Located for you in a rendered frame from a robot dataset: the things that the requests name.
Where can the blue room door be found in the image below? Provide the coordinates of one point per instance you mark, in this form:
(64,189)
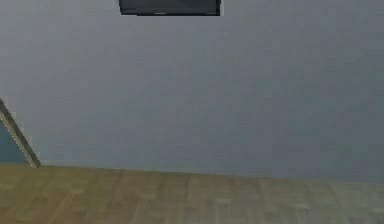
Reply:
(10,146)

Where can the black wall television set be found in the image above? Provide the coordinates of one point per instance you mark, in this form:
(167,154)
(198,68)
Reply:
(169,6)

